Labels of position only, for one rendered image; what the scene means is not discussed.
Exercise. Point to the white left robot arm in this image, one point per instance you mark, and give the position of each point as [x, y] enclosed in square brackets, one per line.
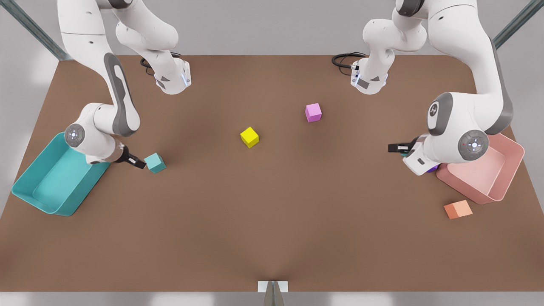
[463, 114]

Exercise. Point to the purple cube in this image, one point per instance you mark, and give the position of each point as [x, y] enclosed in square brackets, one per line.
[432, 169]

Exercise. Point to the pink cube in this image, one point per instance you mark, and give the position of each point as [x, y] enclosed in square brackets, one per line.
[313, 112]

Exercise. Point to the silver frame post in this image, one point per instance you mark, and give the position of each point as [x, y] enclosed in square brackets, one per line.
[516, 23]
[273, 293]
[34, 30]

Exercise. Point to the yellow cube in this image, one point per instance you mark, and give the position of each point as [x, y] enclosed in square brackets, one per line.
[249, 137]

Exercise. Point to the teal plastic tray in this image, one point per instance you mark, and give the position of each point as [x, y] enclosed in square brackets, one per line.
[57, 176]

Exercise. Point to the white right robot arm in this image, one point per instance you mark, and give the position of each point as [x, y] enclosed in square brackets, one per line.
[123, 97]

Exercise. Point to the orange cube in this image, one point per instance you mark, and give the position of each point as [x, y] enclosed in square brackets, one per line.
[458, 209]

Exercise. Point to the pink plastic tray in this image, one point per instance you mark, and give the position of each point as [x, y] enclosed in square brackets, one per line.
[488, 174]

